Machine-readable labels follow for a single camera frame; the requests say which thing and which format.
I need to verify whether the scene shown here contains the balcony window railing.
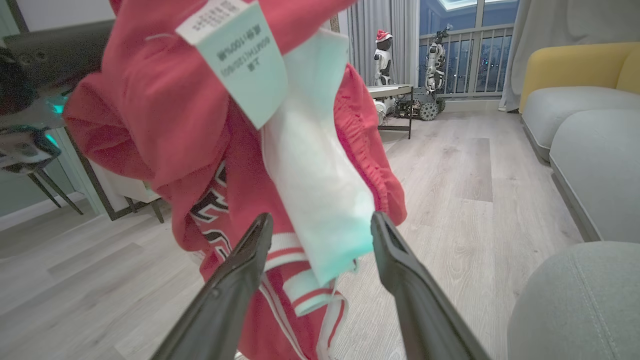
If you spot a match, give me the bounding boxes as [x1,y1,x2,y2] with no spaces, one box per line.
[418,22,517,99]

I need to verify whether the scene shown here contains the thin black furniture legs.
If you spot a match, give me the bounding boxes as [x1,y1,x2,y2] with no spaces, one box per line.
[25,169,85,217]

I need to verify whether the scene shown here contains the grey sheer curtain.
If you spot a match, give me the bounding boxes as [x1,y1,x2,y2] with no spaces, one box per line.
[347,0,421,87]

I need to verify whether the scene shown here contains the white cabinet black frame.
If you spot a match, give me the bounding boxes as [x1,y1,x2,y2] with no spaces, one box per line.
[64,126,166,224]

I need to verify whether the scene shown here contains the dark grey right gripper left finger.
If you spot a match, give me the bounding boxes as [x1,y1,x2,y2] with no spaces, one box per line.
[150,212,274,360]

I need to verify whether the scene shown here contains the white humanoid robot red hat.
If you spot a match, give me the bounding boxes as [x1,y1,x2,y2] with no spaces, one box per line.
[372,29,397,126]

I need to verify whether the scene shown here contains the grey sofa seat cushion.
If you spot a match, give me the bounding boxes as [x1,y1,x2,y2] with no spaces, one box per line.
[522,86,640,164]
[549,109,640,244]

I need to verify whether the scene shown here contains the low coffee table black frame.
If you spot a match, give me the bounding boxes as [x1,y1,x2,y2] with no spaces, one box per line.
[366,84,415,140]

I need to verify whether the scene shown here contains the white robot on tracked base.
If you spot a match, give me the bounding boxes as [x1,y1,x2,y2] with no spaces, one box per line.
[394,25,453,122]

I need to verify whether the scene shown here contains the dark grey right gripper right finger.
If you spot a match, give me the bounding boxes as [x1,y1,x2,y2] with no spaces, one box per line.
[370,211,493,360]

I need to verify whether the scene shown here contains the grey heavy curtain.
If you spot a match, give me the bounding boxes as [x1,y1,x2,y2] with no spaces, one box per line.
[499,0,640,113]

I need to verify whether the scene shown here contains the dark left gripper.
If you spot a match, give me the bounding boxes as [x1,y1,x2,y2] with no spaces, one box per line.
[0,20,117,175]

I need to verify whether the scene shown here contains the red sports garment white trim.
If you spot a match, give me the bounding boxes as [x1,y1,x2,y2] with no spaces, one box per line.
[63,0,408,360]

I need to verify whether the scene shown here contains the yellow sofa backrest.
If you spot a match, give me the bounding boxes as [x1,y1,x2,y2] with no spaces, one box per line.
[518,41,640,114]

